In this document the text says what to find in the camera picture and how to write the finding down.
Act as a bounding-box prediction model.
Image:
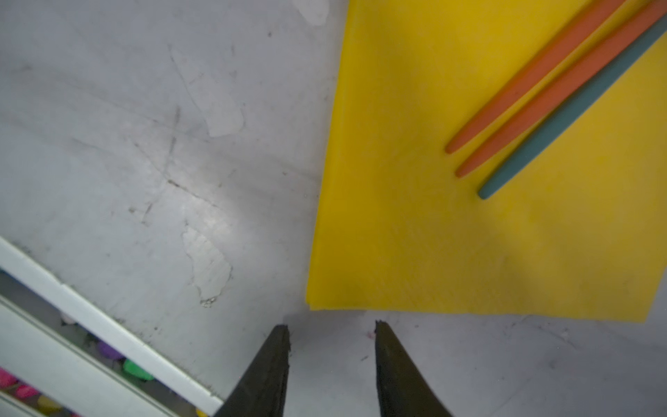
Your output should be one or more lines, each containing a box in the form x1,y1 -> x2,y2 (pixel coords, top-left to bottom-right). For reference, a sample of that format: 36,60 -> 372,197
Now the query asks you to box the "orange plastic fork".
445,0 -> 624,154

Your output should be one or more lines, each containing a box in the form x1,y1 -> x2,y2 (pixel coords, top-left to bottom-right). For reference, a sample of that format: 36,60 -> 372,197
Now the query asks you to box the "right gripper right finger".
375,321 -> 452,416

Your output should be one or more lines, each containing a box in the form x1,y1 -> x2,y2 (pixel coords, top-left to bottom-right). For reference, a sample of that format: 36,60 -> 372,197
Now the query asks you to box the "teal plastic knife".
478,17 -> 666,200

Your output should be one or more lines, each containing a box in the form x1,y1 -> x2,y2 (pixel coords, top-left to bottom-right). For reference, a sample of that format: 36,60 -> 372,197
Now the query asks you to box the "yellow paper napkin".
306,1 -> 666,321

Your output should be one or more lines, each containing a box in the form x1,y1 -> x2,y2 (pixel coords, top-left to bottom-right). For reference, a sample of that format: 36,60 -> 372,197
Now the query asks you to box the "orange plastic spoon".
455,1 -> 666,178

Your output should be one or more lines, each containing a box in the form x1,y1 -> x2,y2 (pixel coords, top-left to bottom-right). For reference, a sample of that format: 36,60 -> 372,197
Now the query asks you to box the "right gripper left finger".
215,325 -> 290,417

